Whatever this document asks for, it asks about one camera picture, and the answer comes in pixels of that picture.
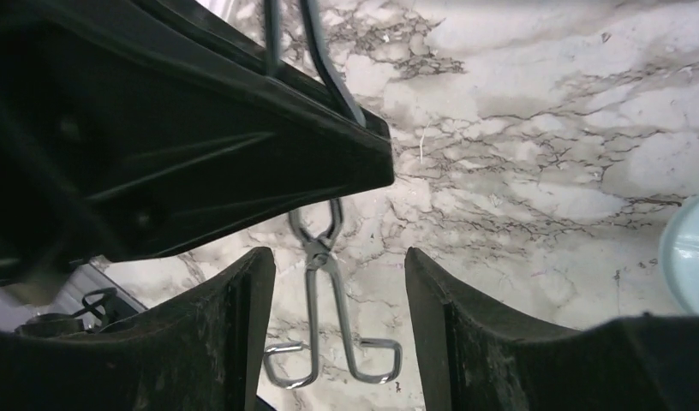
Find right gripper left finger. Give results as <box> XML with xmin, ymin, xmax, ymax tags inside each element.
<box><xmin>0</xmin><ymin>247</ymin><xmax>276</xmax><ymax>410</ymax></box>

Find teal plastic bin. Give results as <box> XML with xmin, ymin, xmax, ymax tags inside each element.
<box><xmin>658</xmin><ymin>195</ymin><xmax>699</xmax><ymax>315</ymax></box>

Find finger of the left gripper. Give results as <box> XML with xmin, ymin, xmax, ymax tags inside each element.
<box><xmin>0</xmin><ymin>1</ymin><xmax>394</xmax><ymax>284</ymax></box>

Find metal scissors forceps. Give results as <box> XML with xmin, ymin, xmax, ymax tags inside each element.
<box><xmin>262</xmin><ymin>0</ymin><xmax>404</xmax><ymax>391</ymax></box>

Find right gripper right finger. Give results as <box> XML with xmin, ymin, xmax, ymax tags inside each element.
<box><xmin>404</xmin><ymin>247</ymin><xmax>699</xmax><ymax>410</ymax></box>

